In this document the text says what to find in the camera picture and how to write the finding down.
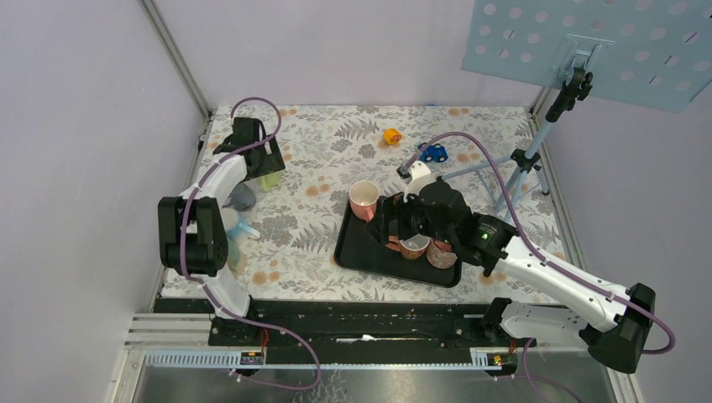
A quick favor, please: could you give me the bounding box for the salmon pink ceramic mug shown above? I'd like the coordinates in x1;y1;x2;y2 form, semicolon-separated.
348;181;380;222

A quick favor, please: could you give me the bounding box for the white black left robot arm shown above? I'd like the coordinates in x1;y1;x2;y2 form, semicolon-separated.
157;117;277;345

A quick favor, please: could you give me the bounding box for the blue toy car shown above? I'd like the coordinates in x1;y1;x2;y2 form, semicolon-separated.
419;143;448;163

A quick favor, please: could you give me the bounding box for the green ceramic mug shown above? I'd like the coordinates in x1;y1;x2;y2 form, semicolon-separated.
259;171;283;192

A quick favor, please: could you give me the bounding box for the beige teal ceramic mug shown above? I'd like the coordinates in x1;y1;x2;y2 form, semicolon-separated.
226;240;240;273

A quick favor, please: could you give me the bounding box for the blue white ceramic mug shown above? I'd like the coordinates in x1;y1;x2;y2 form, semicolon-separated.
220;207;261;241

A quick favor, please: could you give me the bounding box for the floral patterned tablecloth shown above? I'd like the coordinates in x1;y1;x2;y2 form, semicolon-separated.
198;102;550;304

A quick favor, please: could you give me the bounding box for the light blue tripod stand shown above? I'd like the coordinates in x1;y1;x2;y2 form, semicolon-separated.
442;66;594;212

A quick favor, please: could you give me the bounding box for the black plastic tray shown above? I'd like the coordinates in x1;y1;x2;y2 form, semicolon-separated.
333;204;463;288

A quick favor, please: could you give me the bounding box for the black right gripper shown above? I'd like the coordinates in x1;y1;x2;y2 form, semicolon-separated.
364;181;454;246

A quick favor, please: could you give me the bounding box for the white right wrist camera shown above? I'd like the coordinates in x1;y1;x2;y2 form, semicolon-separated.
397;160;434;201

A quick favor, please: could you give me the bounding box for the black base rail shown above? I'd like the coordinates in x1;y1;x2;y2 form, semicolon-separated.
154;298;526;366

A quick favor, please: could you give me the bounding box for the small orange toy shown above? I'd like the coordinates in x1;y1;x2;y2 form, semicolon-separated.
382;128;403;146

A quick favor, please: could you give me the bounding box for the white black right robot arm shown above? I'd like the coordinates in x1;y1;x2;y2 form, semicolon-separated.
367;181;656;374

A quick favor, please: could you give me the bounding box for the brown ceramic mug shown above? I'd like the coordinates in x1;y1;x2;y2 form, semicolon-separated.
385;234;431;260

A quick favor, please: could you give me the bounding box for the light blue perforated board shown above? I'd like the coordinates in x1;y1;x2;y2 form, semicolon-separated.
461;0;711;113

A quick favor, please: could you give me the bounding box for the grey ceramic mug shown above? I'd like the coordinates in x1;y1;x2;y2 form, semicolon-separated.
227;182;256;212

